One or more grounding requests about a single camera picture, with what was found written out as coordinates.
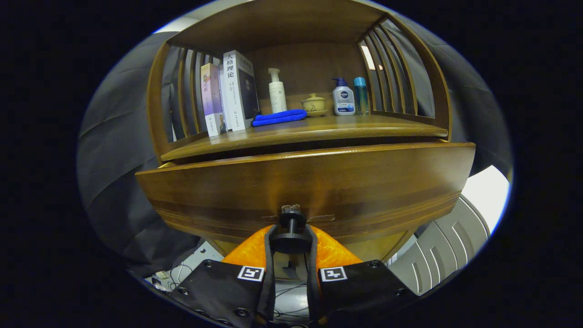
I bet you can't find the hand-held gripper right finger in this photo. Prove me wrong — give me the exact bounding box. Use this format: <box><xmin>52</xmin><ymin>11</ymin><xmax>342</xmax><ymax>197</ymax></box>
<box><xmin>304</xmin><ymin>224</ymin><xmax>417</xmax><ymax>326</ymax></box>

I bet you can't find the purple book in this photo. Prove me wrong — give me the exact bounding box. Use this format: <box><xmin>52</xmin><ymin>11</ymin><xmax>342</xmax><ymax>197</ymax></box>
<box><xmin>200</xmin><ymin>63</ymin><xmax>227</xmax><ymax>138</ymax></box>

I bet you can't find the beige lidded teacup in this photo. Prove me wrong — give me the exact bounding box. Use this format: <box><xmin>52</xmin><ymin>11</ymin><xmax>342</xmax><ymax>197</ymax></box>
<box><xmin>301</xmin><ymin>93</ymin><xmax>327</xmax><ymax>118</ymax></box>

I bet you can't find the thin white book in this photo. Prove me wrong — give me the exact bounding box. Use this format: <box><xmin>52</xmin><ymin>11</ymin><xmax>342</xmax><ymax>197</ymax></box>
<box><xmin>218</xmin><ymin>64</ymin><xmax>226</xmax><ymax>114</ymax></box>

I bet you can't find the thick white book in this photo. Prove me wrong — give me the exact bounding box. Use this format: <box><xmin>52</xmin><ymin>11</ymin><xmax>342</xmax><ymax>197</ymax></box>
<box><xmin>223</xmin><ymin>50</ymin><xmax>260</xmax><ymax>132</ymax></box>

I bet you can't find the grey slotted plastic panel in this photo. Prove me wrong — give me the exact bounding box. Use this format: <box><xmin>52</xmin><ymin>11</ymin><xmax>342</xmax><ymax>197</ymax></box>
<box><xmin>387</xmin><ymin>195</ymin><xmax>491</xmax><ymax>296</ymax></box>

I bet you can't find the white blue-capped lotion bottle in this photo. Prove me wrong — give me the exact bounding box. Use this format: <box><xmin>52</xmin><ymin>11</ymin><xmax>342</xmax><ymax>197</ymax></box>
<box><xmin>332</xmin><ymin>77</ymin><xmax>356</xmax><ymax>116</ymax></box>

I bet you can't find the brown wooden cabinet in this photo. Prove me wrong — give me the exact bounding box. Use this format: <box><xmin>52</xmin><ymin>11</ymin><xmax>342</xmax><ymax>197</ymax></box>
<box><xmin>146</xmin><ymin>0</ymin><xmax>454</xmax><ymax>281</ymax></box>

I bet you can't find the wooden countertop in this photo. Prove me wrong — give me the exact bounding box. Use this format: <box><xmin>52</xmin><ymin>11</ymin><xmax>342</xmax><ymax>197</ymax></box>
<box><xmin>160</xmin><ymin>114</ymin><xmax>449</xmax><ymax>162</ymax></box>

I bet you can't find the blue folded cloth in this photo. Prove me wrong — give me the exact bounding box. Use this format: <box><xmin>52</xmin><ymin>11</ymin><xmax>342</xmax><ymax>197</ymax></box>
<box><xmin>252</xmin><ymin>109</ymin><xmax>308</xmax><ymax>127</ymax></box>

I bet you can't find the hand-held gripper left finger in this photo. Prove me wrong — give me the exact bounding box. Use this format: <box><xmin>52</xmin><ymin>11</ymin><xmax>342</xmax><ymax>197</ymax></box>
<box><xmin>169</xmin><ymin>224</ymin><xmax>277</xmax><ymax>328</ymax></box>

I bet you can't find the brown wooden drawer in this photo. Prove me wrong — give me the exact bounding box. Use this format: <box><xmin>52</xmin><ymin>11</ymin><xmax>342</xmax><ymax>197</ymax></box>
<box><xmin>135</xmin><ymin>139</ymin><xmax>476</xmax><ymax>255</ymax></box>

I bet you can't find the teal slim bottle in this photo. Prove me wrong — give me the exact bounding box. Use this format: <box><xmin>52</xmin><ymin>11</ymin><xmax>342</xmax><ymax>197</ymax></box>
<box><xmin>353</xmin><ymin>77</ymin><xmax>370</xmax><ymax>116</ymax></box>

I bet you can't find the white pump bottle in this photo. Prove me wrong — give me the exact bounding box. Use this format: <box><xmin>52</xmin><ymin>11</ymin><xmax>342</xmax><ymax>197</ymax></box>
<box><xmin>268</xmin><ymin>68</ymin><xmax>288</xmax><ymax>113</ymax></box>

